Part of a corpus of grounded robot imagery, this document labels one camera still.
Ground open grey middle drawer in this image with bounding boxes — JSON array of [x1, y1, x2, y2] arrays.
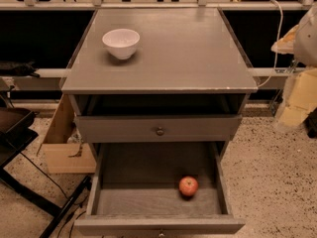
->
[[75, 142, 245, 237]]

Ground red apple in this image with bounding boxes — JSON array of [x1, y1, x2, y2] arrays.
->
[[178, 176, 199, 196]]

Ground grey top drawer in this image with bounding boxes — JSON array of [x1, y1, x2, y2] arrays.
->
[[75, 115, 242, 143]]

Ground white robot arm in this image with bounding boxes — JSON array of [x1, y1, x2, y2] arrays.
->
[[271, 6, 317, 128]]

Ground black stand frame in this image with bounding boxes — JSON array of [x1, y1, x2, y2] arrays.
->
[[0, 105, 88, 238]]

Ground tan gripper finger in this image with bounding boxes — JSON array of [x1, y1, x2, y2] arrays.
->
[[271, 25, 299, 55], [275, 67, 317, 128]]

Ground grey wooden drawer cabinet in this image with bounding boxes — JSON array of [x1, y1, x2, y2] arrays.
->
[[59, 6, 259, 154]]

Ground white ceramic bowl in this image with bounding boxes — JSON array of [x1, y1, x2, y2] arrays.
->
[[102, 29, 141, 60]]

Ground black floor cable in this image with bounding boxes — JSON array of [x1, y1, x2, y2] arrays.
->
[[19, 152, 87, 238]]

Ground brass top drawer knob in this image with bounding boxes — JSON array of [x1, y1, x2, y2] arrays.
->
[[156, 127, 164, 136]]

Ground cardboard box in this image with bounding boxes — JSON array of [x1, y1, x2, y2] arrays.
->
[[41, 95, 96, 174]]

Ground grey metal rail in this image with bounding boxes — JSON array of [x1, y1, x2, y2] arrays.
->
[[0, 67, 290, 91]]

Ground white cable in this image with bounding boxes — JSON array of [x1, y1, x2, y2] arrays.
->
[[257, 0, 284, 89]]

